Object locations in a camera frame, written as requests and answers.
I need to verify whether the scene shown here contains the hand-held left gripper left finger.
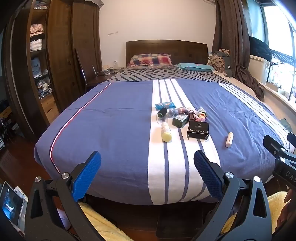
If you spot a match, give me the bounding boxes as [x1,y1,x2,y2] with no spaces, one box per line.
[24,151,109,241]

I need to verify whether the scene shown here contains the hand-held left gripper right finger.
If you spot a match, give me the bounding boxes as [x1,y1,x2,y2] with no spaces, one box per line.
[193,150,273,241]

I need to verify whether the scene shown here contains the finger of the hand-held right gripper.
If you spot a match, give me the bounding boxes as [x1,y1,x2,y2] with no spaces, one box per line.
[287,133,296,154]
[263,135,290,160]

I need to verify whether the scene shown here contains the black printed box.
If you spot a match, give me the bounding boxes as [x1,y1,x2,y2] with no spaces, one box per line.
[186,121,210,141]

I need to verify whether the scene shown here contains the colourful hair ties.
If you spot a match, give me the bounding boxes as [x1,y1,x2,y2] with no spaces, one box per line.
[195,112,208,123]

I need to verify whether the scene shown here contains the white bottle with yellow cap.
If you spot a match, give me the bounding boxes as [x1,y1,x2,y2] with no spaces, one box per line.
[161,122,173,142]

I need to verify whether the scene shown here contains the dark green box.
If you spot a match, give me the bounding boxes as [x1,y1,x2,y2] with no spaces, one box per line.
[172,115,190,128]

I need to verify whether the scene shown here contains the blue snack packet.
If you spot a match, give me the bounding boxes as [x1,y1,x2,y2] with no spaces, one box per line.
[155,101,176,110]

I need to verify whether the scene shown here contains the person's right hand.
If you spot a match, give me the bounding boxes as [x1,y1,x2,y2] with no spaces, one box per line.
[276,189,296,232]

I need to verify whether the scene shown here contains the green cloth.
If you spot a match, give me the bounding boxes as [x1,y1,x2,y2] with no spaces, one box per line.
[279,119,292,132]

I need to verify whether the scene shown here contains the blue white striped blanket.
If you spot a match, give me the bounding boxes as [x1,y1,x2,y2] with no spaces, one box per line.
[34,78,293,205]

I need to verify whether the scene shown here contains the black metal rack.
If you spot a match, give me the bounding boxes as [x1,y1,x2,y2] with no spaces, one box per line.
[267,50,296,102]

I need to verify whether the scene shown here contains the white storage box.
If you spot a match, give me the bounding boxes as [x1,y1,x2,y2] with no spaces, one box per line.
[248,54,271,84]

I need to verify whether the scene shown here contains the phone with lit screen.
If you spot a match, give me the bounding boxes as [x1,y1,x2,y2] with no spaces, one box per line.
[0,182,25,229]

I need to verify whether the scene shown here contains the wooden nightstand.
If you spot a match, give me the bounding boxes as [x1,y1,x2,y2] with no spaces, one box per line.
[85,68,116,92]

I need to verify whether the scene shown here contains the black jacket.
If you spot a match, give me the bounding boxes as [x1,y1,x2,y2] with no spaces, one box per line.
[249,36,273,62]

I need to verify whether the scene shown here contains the mixed pile of clothes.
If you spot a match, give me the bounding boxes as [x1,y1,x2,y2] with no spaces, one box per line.
[36,79,53,99]

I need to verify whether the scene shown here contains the patterned brown bag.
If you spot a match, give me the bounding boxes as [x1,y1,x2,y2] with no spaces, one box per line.
[210,49,233,77]

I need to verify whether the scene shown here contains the dark folding chair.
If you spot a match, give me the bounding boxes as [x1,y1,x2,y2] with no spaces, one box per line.
[74,48,97,93]

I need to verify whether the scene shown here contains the brown curtain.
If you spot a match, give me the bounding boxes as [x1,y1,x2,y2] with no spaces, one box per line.
[211,0,265,101]

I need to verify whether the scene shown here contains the grey zigzag bed sheet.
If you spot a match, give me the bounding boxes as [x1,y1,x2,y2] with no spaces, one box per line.
[105,66,234,84]

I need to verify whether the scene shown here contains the teal pillow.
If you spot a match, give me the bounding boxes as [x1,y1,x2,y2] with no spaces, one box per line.
[178,63,215,72]

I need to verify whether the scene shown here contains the brown wooden wardrobe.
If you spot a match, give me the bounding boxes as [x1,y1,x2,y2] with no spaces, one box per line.
[3,0,102,142]

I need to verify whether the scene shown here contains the blue folded clothes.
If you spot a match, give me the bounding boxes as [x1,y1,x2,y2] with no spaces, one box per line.
[31,57,48,79]

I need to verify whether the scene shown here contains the plaid pillow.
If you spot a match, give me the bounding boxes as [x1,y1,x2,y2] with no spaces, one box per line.
[128,53,173,69]

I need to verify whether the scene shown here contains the wooden headboard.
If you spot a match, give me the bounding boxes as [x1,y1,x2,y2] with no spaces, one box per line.
[125,39,208,67]

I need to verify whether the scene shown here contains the white striped folded clothes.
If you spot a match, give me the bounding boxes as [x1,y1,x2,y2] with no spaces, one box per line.
[30,39,43,51]

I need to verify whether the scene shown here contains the pink folded clothes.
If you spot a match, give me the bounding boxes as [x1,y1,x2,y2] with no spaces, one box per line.
[30,23,45,36]

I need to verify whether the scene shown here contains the white cables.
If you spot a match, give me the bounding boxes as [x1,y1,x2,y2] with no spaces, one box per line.
[97,65,125,77]

